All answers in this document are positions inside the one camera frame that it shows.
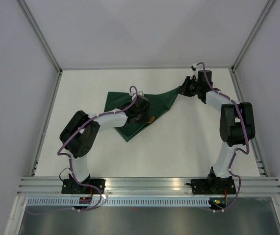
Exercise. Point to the aluminium side rail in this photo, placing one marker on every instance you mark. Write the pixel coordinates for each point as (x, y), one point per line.
(45, 125)
(249, 121)

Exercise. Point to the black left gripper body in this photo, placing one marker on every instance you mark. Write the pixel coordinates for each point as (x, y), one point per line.
(143, 116)

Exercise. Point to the dark green cloth napkin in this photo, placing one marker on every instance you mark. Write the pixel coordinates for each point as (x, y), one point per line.
(159, 105)

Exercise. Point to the aluminium front frame rail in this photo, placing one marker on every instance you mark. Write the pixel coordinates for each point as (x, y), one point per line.
(146, 186)

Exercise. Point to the left aluminium side rail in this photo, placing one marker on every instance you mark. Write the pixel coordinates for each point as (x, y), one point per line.
(45, 125)

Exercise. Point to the left aluminium frame post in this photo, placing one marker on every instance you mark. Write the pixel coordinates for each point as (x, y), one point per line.
(38, 33)

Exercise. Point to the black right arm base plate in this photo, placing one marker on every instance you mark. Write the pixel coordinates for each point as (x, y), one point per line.
(206, 187)

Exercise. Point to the white slotted cable duct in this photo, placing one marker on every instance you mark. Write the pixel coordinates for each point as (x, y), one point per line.
(120, 201)

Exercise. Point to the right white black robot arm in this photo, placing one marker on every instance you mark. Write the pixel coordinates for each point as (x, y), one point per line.
(237, 125)

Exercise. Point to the aluminium frame post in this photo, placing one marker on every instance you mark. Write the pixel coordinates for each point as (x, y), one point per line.
(253, 33)
(38, 33)

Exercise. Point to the right aluminium side rail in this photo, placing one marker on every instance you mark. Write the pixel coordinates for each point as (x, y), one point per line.
(249, 121)

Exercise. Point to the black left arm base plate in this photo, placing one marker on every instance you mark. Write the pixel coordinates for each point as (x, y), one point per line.
(71, 187)

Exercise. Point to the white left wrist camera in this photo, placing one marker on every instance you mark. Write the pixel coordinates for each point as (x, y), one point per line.
(141, 93)

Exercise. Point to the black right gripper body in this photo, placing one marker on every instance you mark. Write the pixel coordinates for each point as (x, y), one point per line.
(190, 86)

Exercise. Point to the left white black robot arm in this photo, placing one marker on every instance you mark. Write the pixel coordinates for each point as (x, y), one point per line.
(80, 133)

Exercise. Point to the right aluminium frame post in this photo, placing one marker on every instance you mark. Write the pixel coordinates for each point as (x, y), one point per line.
(253, 33)

